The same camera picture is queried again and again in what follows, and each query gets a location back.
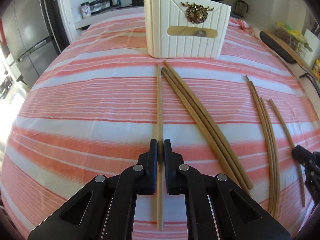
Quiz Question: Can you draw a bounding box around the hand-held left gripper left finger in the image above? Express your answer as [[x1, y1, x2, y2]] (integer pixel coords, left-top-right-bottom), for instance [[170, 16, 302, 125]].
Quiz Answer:
[[27, 139, 158, 240]]

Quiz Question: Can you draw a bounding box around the black tray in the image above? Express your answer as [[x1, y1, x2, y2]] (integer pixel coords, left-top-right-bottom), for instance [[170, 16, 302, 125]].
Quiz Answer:
[[260, 30, 297, 63]]

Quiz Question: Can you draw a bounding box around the white spice jar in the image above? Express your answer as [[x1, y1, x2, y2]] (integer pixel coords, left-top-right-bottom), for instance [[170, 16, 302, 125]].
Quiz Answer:
[[80, 2, 91, 19]]

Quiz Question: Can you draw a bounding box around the white knife block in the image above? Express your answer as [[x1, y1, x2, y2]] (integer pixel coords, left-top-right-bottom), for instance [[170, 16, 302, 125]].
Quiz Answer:
[[302, 24, 320, 65]]

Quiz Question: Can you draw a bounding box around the wooden chopstick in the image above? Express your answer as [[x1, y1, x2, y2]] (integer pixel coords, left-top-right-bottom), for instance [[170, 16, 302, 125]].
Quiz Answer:
[[156, 64, 164, 231], [269, 99, 306, 208], [161, 70, 244, 184], [164, 60, 254, 190], [162, 67, 250, 195], [249, 81, 277, 217], [260, 97, 280, 215], [245, 75, 273, 212]]

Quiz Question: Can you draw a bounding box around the grey refrigerator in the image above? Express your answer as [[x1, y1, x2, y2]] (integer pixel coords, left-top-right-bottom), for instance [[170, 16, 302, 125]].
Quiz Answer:
[[0, 0, 63, 90]]

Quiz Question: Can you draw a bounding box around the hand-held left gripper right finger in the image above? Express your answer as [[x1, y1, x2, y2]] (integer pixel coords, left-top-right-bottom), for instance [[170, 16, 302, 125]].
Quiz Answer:
[[163, 139, 292, 240]]

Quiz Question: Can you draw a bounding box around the black cable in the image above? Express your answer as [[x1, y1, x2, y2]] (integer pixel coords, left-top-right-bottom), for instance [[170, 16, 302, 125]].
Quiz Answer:
[[300, 73, 320, 92]]

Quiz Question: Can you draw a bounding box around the white utensil holder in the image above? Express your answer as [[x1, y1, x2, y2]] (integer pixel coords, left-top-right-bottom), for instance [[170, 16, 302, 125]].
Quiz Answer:
[[144, 0, 232, 59]]

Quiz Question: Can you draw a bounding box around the glass french press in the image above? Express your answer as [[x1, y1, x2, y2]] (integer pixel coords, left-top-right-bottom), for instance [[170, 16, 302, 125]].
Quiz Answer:
[[235, 0, 248, 18]]

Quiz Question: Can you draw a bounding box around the pink striped tablecloth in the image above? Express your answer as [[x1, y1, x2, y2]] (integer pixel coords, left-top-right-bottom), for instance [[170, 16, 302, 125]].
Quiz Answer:
[[0, 12, 318, 240]]

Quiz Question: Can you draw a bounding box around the clear bag of food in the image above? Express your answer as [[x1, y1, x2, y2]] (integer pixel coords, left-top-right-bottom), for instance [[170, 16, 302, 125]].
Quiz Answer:
[[275, 21, 313, 52]]

